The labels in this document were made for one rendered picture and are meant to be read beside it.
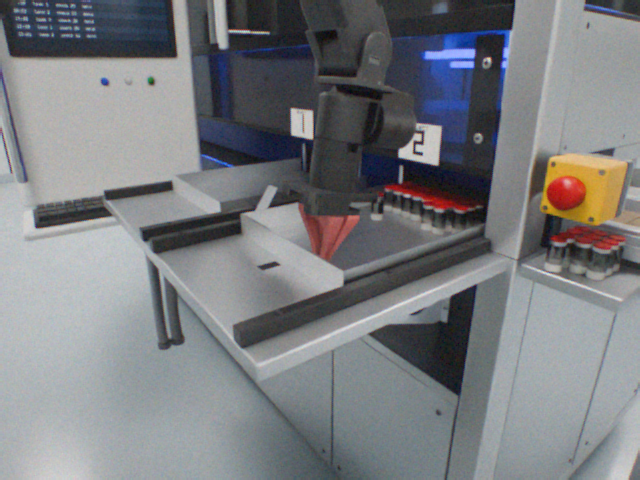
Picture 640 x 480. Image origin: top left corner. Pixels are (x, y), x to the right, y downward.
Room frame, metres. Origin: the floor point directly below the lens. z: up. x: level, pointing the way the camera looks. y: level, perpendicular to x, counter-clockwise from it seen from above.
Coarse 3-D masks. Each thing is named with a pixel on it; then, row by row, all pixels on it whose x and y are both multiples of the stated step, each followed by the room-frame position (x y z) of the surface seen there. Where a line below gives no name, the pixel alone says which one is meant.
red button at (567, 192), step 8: (568, 176) 0.48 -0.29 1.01; (552, 184) 0.49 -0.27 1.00; (560, 184) 0.48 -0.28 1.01; (568, 184) 0.47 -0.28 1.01; (576, 184) 0.47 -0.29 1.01; (552, 192) 0.48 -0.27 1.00; (560, 192) 0.47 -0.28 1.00; (568, 192) 0.47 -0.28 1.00; (576, 192) 0.46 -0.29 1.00; (584, 192) 0.47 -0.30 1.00; (552, 200) 0.48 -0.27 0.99; (560, 200) 0.47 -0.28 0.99; (568, 200) 0.47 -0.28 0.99; (576, 200) 0.46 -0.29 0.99; (584, 200) 0.47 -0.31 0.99; (560, 208) 0.47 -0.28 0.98; (568, 208) 0.47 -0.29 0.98
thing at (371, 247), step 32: (384, 192) 0.83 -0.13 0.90; (256, 224) 0.61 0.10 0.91; (288, 224) 0.69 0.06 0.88; (384, 224) 0.69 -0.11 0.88; (416, 224) 0.69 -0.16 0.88; (480, 224) 0.60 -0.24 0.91; (288, 256) 0.53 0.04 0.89; (320, 256) 0.48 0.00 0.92; (352, 256) 0.56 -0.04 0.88; (384, 256) 0.48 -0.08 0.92; (416, 256) 0.51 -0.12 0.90
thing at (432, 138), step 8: (416, 128) 0.70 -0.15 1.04; (424, 128) 0.69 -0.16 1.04; (432, 128) 0.68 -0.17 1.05; (440, 128) 0.66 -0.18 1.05; (416, 136) 0.70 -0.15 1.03; (424, 136) 0.69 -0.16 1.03; (432, 136) 0.68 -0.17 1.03; (440, 136) 0.66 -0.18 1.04; (424, 144) 0.69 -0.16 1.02; (432, 144) 0.67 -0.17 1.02; (400, 152) 0.73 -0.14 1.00; (408, 152) 0.71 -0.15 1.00; (424, 152) 0.69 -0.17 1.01; (432, 152) 0.67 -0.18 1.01; (416, 160) 0.70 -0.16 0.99; (424, 160) 0.68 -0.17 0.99; (432, 160) 0.67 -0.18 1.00
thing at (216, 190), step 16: (288, 160) 1.10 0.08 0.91; (176, 176) 0.92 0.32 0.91; (192, 176) 0.95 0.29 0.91; (208, 176) 0.97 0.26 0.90; (224, 176) 0.99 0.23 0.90; (240, 176) 1.02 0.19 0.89; (256, 176) 1.04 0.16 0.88; (272, 176) 1.05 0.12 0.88; (288, 176) 1.05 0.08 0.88; (304, 176) 1.05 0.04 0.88; (176, 192) 0.90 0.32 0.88; (192, 192) 0.82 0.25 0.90; (208, 192) 0.90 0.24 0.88; (224, 192) 0.90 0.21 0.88; (240, 192) 0.90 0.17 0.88; (256, 192) 0.90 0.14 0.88; (208, 208) 0.76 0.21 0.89; (224, 208) 0.72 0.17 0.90
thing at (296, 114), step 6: (294, 114) 0.99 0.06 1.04; (300, 114) 0.97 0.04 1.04; (306, 114) 0.95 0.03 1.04; (294, 120) 0.99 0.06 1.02; (300, 120) 0.97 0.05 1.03; (306, 120) 0.96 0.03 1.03; (294, 126) 0.99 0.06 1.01; (300, 126) 0.97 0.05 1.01; (306, 126) 0.96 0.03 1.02; (312, 126) 0.94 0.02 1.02; (294, 132) 0.99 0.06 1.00; (300, 132) 0.97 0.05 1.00; (306, 132) 0.96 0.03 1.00; (312, 132) 0.94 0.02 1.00; (312, 138) 0.94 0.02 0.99
